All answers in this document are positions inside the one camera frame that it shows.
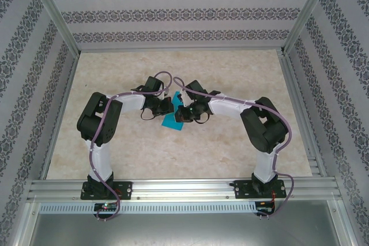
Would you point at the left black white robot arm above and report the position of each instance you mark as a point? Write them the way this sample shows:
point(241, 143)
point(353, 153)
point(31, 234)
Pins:
point(99, 159)

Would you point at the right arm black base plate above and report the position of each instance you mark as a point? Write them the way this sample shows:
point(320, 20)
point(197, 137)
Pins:
point(242, 189)

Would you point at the aluminium frame post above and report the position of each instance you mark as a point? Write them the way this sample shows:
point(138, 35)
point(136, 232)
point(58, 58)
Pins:
point(308, 9)
point(54, 12)

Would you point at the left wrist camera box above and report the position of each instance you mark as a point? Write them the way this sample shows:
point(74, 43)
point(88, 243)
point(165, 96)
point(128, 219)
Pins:
point(165, 94)

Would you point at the aluminium mounting rail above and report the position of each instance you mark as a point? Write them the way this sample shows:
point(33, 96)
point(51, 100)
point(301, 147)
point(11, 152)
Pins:
point(184, 189)

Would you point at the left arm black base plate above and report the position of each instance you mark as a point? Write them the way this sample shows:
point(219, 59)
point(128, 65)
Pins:
point(125, 189)

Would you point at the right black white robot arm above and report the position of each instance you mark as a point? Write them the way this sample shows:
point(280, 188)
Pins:
point(265, 133)

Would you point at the grey metal sheet tray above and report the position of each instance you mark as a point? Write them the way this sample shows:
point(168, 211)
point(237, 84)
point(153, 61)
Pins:
point(184, 228)

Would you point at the blue paper sheet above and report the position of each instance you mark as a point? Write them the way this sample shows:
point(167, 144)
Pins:
point(173, 123)

